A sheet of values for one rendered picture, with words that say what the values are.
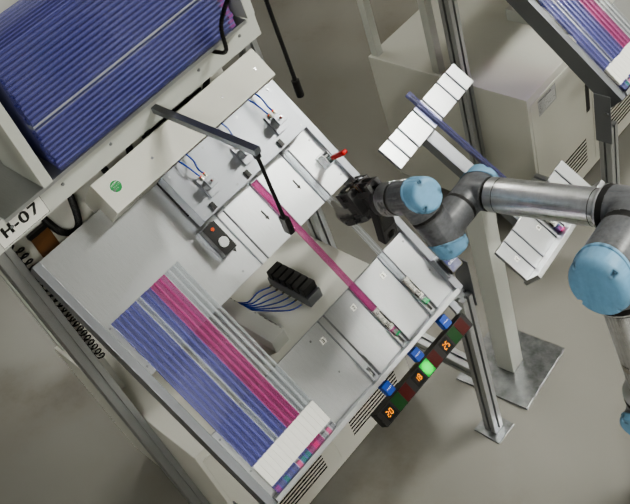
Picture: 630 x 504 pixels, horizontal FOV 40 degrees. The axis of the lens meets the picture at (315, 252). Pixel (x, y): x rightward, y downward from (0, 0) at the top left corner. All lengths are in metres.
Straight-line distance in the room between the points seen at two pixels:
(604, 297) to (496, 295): 0.98
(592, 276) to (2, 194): 1.13
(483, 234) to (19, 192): 1.18
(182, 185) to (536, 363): 1.40
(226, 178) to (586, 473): 1.36
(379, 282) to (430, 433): 0.83
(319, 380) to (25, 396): 1.74
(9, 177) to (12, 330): 1.95
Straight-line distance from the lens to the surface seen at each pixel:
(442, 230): 1.79
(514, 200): 1.79
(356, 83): 4.11
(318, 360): 1.98
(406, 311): 2.08
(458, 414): 2.79
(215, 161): 1.93
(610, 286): 1.55
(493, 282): 2.49
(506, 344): 2.71
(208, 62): 1.99
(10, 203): 1.80
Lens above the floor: 2.35
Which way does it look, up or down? 44 degrees down
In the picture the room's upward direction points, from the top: 22 degrees counter-clockwise
